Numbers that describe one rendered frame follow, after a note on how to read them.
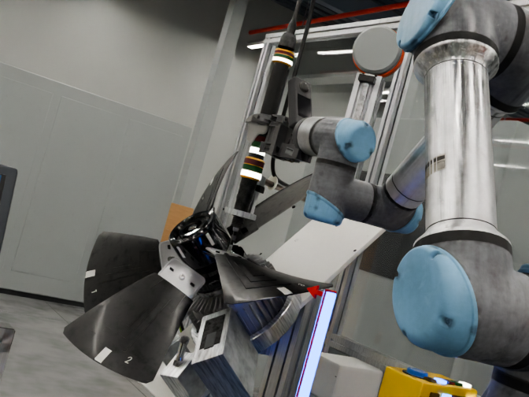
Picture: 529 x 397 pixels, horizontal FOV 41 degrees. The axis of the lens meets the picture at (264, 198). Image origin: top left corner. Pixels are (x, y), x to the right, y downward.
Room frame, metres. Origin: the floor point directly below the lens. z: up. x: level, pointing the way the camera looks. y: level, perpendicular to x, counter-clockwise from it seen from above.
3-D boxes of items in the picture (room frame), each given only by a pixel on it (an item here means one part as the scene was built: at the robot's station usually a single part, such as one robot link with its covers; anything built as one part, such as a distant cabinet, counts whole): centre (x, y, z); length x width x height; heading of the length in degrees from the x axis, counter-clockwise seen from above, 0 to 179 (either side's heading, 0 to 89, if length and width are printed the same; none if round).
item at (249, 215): (1.52, 0.04, 1.32); 0.09 x 0.07 x 0.10; 159
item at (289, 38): (1.51, 0.04, 1.48); 0.04 x 0.04 x 0.46
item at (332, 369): (1.99, -0.34, 0.92); 0.17 x 0.16 x 0.11; 124
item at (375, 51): (2.18, -0.22, 1.88); 0.17 x 0.15 x 0.16; 34
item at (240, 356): (1.48, -0.01, 0.98); 0.20 x 0.16 x 0.20; 124
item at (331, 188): (1.29, -0.13, 1.36); 0.11 x 0.08 x 0.11; 109
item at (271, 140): (1.42, -0.02, 1.45); 0.12 x 0.08 x 0.09; 34
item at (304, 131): (1.35, -0.07, 1.46); 0.08 x 0.05 x 0.08; 124
